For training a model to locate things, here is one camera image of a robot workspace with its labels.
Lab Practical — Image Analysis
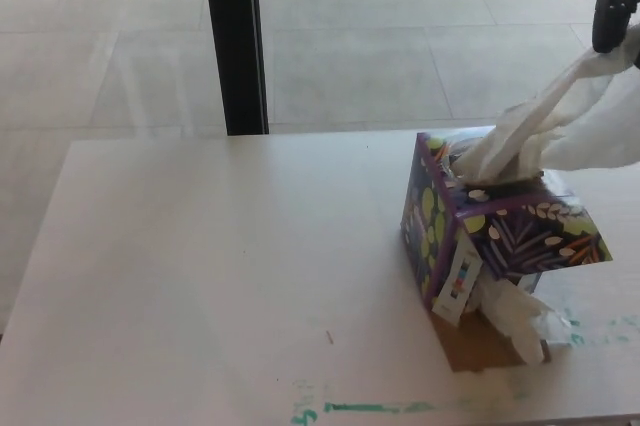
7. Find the crumpled white tissue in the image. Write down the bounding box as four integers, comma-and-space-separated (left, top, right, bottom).
471, 276, 566, 365

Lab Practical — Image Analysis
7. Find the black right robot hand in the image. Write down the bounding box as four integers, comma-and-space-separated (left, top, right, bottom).
591, 0, 640, 68

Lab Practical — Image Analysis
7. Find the black vertical window post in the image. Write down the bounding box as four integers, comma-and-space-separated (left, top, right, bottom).
200, 0, 271, 137

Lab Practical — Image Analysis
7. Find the white pulled-up tissue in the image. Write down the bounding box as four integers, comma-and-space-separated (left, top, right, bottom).
456, 17, 640, 184

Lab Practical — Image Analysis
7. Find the purple floral tissue box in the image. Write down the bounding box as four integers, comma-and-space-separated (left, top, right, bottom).
399, 126, 615, 374

